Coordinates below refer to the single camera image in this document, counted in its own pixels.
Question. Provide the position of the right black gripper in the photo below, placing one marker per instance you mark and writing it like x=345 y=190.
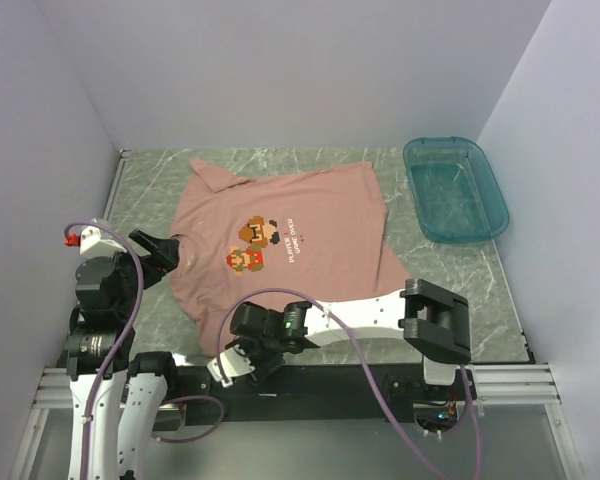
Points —
x=262 y=369

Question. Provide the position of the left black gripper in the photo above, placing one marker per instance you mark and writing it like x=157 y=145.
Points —
x=163 y=255

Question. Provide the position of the pink printed t shirt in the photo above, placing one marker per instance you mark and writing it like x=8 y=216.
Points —
x=319 y=232

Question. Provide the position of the teal plastic basin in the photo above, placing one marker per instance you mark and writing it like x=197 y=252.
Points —
x=455 y=192

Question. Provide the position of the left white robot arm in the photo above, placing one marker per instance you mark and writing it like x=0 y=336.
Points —
x=115 y=397

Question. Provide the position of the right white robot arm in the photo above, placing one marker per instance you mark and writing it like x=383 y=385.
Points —
x=433 y=320

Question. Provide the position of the black base beam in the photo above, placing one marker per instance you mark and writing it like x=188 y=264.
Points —
x=322 y=392

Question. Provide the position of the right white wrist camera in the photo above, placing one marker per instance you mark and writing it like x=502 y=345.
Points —
x=230 y=365

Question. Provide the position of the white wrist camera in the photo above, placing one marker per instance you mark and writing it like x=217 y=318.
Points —
x=230 y=365
x=93 y=242

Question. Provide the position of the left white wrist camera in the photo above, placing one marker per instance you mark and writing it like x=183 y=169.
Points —
x=93 y=242

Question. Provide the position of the aluminium frame rail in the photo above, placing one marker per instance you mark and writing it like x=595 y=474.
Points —
x=495 y=385

